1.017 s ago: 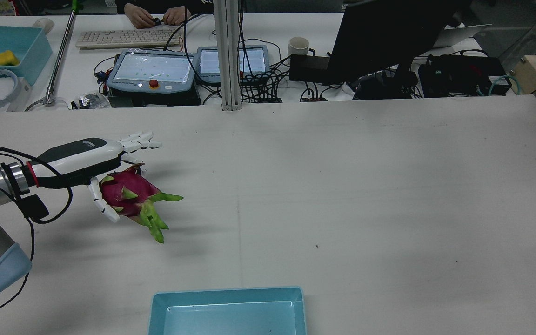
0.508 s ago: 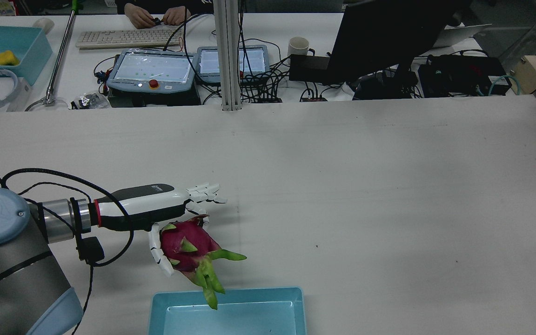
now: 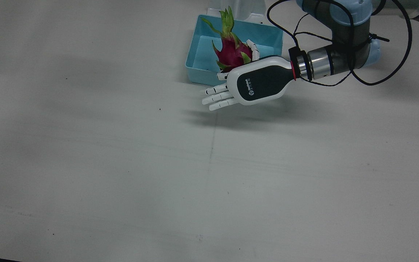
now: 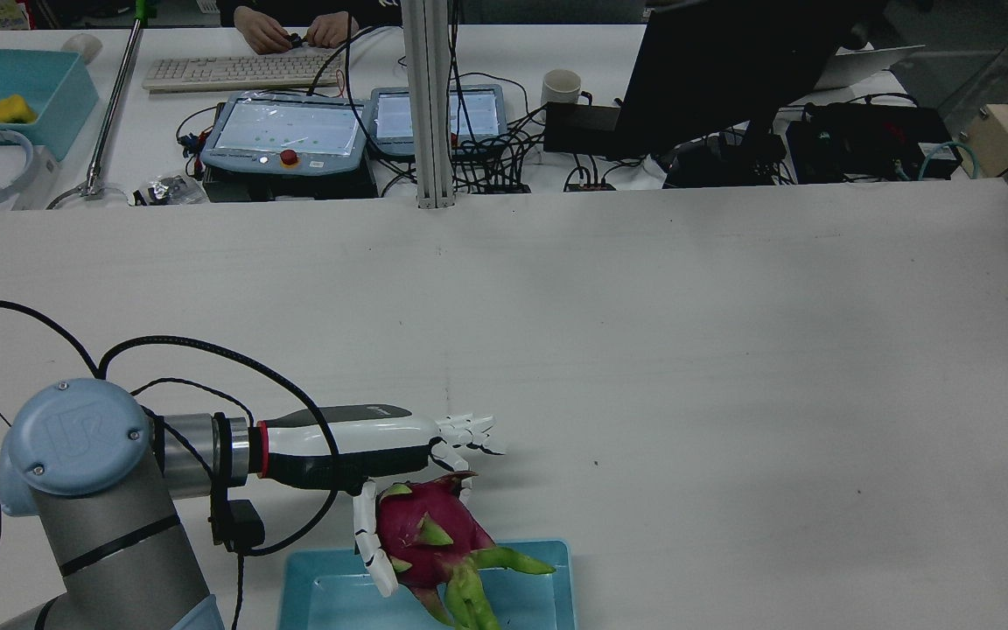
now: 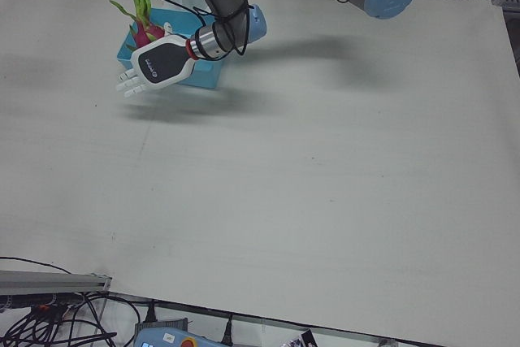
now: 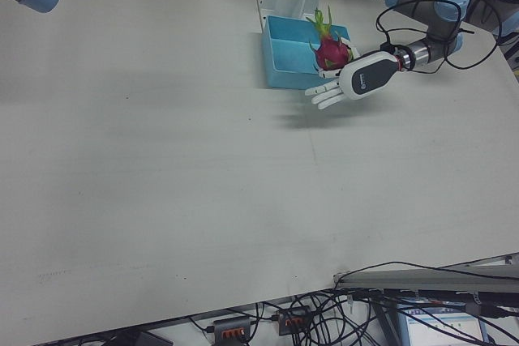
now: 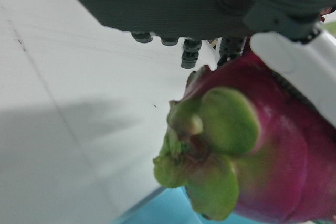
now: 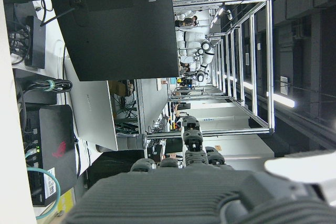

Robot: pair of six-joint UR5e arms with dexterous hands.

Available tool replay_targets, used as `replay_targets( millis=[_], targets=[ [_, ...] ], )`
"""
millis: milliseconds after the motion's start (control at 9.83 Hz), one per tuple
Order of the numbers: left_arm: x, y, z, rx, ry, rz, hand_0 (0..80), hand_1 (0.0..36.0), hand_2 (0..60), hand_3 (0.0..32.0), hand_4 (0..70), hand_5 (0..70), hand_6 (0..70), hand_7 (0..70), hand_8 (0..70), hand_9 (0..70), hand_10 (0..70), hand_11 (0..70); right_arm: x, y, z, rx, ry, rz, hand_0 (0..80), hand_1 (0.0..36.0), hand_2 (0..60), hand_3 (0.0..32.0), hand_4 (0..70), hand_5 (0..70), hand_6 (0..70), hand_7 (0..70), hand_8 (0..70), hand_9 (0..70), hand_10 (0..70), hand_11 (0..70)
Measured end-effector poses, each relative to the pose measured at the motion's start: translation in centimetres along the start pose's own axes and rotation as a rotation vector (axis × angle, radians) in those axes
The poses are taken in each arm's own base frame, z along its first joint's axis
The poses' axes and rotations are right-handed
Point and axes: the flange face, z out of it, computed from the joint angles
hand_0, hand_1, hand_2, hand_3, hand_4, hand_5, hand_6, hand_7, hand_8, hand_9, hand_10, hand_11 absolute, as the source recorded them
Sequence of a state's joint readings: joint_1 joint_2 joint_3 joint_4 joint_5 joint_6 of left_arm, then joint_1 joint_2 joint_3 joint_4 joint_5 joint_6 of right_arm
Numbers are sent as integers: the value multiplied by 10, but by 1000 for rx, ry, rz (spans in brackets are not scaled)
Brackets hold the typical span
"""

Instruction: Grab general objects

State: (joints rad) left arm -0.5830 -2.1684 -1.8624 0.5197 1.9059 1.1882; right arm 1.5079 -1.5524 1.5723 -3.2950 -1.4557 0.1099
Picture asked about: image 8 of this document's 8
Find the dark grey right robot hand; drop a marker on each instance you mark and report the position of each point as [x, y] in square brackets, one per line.
[168, 197]

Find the grey cylindrical stand base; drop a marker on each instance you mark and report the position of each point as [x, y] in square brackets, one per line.
[134, 141]

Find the white partition cabinet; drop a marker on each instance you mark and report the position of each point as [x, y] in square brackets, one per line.
[236, 140]

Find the yellow floor sticker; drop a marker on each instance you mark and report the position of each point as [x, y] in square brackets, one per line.
[65, 201]

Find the silver laptop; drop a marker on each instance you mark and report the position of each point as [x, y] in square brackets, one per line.
[93, 113]

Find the black mini PC red logo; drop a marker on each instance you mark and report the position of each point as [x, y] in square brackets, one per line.
[57, 145]

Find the long ceiling light strip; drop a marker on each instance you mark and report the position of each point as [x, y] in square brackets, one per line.
[281, 100]

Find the white humanoid robot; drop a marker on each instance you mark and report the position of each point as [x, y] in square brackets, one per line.
[206, 51]

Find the dark grey equipment box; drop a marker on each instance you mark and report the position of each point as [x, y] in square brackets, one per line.
[35, 95]

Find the black Huawei monitor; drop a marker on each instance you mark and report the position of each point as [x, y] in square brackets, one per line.
[118, 32]

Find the person in white shirt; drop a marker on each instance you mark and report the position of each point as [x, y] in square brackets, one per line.
[187, 21]

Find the white blurred mount part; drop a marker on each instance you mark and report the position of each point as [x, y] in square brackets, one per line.
[302, 166]

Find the aluminium profile frame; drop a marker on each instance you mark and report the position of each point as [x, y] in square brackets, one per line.
[269, 64]

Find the black network switch box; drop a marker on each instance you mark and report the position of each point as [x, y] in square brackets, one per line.
[36, 43]

